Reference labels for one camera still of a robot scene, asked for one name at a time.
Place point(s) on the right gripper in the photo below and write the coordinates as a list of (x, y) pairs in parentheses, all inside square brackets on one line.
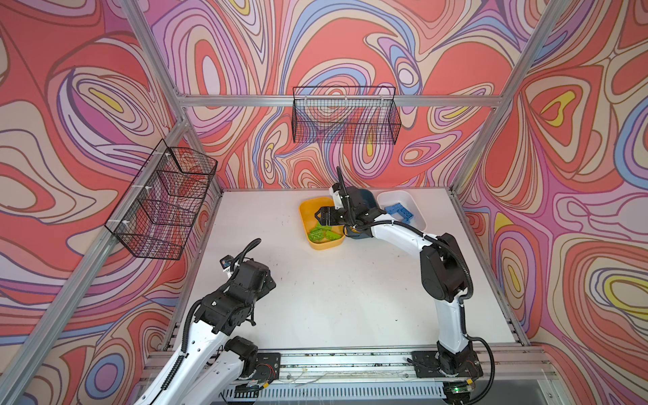
[(331, 211)]

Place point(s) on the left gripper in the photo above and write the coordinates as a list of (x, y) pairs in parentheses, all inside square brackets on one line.
[(266, 287)]

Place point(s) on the blue lego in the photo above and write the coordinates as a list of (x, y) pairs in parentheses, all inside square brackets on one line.
[(400, 213)]

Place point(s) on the green lego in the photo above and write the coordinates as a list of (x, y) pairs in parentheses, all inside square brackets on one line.
[(316, 234), (332, 236)]

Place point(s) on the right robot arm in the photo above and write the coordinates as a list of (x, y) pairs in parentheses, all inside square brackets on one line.
[(443, 271)]

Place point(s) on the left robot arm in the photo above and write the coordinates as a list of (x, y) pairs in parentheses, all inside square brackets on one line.
[(210, 358)]

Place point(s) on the dark teal plastic bin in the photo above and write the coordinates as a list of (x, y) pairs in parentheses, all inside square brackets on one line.
[(369, 200)]

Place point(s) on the white plastic bin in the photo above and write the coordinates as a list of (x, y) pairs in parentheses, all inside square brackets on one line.
[(392, 197)]

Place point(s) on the yellow plastic bin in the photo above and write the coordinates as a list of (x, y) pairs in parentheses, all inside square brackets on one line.
[(308, 209)]

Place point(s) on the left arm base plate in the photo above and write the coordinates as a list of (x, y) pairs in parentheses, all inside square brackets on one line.
[(265, 367)]

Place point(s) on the black wire basket back wall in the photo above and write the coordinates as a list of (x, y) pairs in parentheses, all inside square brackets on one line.
[(336, 114)]

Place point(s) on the black wire basket wall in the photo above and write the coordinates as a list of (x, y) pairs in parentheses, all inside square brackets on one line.
[(164, 201), (336, 114)]

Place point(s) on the black wire basket left wall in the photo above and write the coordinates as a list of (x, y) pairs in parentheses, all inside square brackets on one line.
[(164, 201)]

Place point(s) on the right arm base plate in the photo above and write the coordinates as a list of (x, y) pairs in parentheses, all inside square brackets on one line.
[(434, 364)]

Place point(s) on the aluminium front rail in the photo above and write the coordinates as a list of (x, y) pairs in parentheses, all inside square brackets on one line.
[(306, 367)]

